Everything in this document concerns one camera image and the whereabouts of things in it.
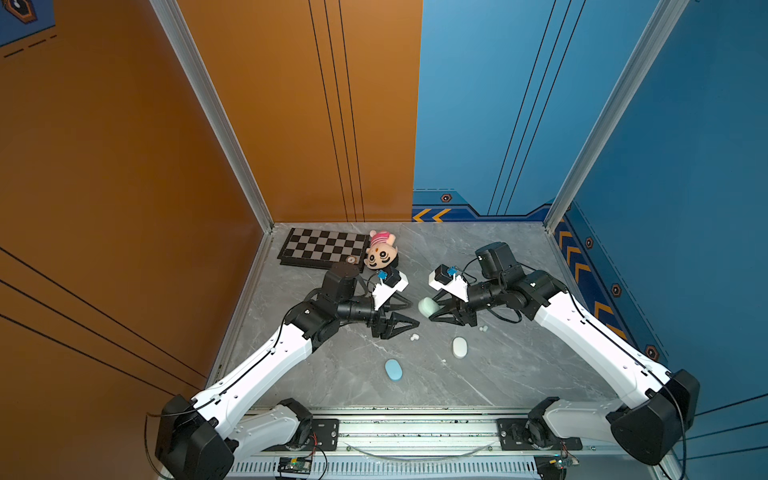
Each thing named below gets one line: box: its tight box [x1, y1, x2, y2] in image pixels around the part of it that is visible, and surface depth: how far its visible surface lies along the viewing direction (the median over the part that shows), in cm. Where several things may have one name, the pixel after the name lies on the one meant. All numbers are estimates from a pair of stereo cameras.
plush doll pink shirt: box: [364, 230, 399, 271], surface depth 103 cm
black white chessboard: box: [277, 227, 371, 273], surface depth 111 cm
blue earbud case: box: [384, 358, 403, 382], surface depth 84 cm
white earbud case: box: [452, 336, 468, 360], surface depth 88 cm
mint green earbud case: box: [418, 297, 440, 318], surface depth 69 cm
